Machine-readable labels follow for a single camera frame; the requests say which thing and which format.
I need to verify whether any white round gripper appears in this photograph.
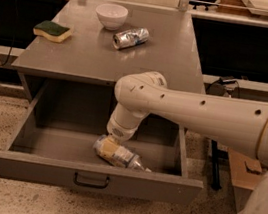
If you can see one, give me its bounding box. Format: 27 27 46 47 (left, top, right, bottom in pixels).
102 116 138 157

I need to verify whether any blue label plastic bottle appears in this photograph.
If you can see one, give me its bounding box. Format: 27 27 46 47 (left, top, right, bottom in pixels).
93 135 150 172

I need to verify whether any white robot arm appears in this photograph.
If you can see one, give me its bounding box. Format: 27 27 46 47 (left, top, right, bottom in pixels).
107 71 268 214

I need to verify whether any grey open top drawer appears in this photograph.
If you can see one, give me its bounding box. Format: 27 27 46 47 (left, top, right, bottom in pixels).
0 79 203 204

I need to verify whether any crushed silver can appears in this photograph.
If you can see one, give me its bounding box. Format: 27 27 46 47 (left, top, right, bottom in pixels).
112 27 150 50

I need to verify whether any grey metal cabinet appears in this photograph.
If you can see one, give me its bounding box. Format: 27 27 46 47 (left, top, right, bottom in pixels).
6 0 219 131

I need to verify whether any black stand pole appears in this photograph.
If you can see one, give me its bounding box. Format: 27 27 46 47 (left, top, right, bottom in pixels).
211 141 221 191

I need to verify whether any black power adapter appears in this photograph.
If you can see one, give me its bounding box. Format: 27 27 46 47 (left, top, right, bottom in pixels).
218 76 236 85

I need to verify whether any white ceramic bowl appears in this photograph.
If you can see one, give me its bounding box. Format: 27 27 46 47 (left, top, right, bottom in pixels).
96 3 129 31

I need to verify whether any green yellow sponge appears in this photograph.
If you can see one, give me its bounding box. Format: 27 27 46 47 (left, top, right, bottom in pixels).
33 20 72 43

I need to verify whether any cardboard box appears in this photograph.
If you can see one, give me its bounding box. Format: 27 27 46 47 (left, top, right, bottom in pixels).
228 149 263 214

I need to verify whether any black drawer handle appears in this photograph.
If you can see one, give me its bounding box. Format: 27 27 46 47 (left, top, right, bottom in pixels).
73 172 110 190

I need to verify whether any black cable left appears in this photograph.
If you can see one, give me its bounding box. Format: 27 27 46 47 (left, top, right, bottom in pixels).
0 0 33 71

